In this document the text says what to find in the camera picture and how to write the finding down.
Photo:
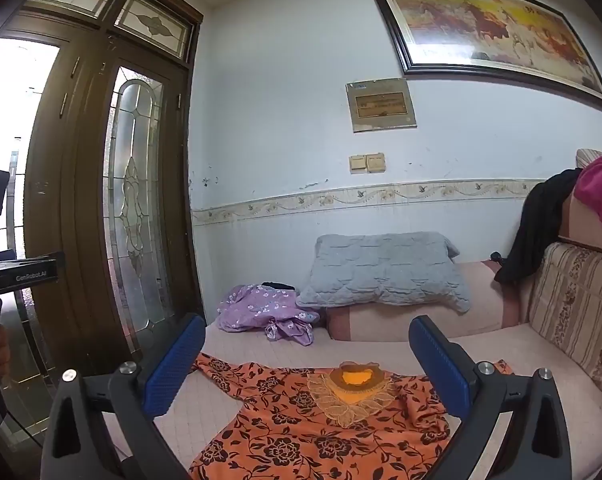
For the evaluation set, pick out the purple floral garment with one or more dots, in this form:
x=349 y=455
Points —
x=253 y=310

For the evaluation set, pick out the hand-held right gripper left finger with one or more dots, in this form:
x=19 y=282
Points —
x=173 y=367

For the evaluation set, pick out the beige wall switch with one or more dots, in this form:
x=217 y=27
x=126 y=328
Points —
x=376 y=162
x=358 y=164

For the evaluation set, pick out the wooden door with patterned glass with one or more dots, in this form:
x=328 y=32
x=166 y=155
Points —
x=86 y=160

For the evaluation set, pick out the grey quilted pillow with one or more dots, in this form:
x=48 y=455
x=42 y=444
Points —
x=381 y=270

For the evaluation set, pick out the framed horse painting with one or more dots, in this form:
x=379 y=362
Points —
x=481 y=25

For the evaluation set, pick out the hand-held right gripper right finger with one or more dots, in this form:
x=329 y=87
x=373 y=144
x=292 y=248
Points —
x=441 y=370

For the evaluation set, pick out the framed wall plaque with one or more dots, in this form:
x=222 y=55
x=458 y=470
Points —
x=381 y=105

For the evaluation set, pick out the orange black floral garment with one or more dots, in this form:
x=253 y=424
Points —
x=291 y=440

